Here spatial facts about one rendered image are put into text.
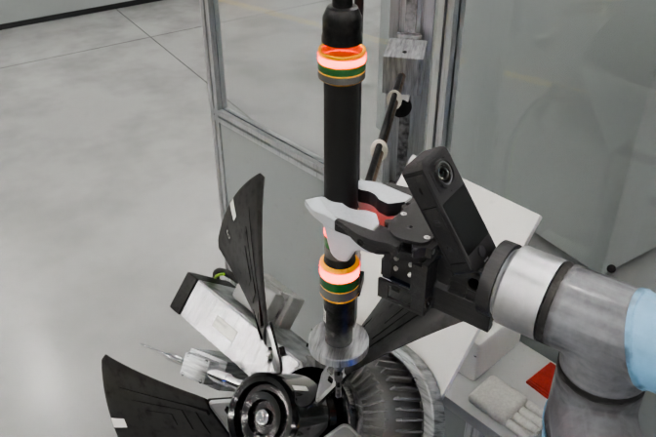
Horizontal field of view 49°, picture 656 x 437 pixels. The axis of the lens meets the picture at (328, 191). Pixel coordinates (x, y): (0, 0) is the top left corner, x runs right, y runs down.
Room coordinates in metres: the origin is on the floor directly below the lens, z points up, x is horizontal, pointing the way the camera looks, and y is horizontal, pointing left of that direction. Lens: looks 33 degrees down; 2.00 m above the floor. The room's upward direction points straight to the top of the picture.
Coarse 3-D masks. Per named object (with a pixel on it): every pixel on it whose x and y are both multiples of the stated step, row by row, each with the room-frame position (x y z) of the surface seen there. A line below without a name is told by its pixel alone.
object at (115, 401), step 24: (120, 384) 0.80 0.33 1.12; (144, 384) 0.78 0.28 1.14; (168, 384) 0.76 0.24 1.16; (120, 408) 0.79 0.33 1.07; (144, 408) 0.77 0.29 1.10; (168, 408) 0.75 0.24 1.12; (192, 408) 0.73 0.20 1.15; (120, 432) 0.78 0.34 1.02; (144, 432) 0.76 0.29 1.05; (168, 432) 0.75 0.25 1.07; (192, 432) 0.73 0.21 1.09; (216, 432) 0.72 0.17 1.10
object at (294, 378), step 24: (240, 384) 0.69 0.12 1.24; (264, 384) 0.68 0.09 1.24; (288, 384) 0.66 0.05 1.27; (312, 384) 0.70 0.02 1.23; (240, 408) 0.67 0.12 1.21; (264, 408) 0.66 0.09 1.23; (288, 408) 0.64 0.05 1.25; (312, 408) 0.65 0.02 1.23; (336, 408) 0.69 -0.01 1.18; (240, 432) 0.65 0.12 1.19; (264, 432) 0.64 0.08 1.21; (288, 432) 0.61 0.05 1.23; (312, 432) 0.63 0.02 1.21
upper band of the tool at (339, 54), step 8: (320, 48) 0.61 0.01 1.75; (328, 48) 0.63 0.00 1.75; (336, 48) 0.63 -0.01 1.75; (344, 48) 0.63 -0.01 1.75; (352, 48) 0.63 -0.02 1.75; (360, 48) 0.63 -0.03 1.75; (320, 56) 0.60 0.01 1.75; (328, 56) 0.60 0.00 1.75; (336, 56) 0.63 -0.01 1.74; (344, 56) 0.63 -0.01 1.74; (352, 56) 0.60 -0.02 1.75; (360, 56) 0.60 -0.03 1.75; (320, 64) 0.60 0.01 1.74; (320, 72) 0.60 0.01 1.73
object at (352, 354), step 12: (360, 264) 0.66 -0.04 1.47; (360, 276) 0.65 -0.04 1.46; (360, 288) 0.63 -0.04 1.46; (312, 336) 0.62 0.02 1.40; (324, 336) 0.62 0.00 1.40; (360, 336) 0.62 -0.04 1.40; (312, 348) 0.60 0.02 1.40; (324, 348) 0.60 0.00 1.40; (336, 348) 0.60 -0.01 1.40; (348, 348) 0.60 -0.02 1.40; (360, 348) 0.60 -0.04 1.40; (324, 360) 0.58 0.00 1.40; (336, 360) 0.58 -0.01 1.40; (348, 360) 0.58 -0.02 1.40; (360, 360) 0.59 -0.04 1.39
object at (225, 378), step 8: (144, 344) 0.95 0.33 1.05; (160, 352) 0.92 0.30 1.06; (168, 352) 0.92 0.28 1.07; (176, 360) 0.90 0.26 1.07; (216, 368) 0.85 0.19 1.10; (208, 376) 0.84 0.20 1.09; (216, 376) 0.84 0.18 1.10; (224, 376) 0.83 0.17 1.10; (224, 384) 0.82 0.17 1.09; (232, 384) 0.81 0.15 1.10
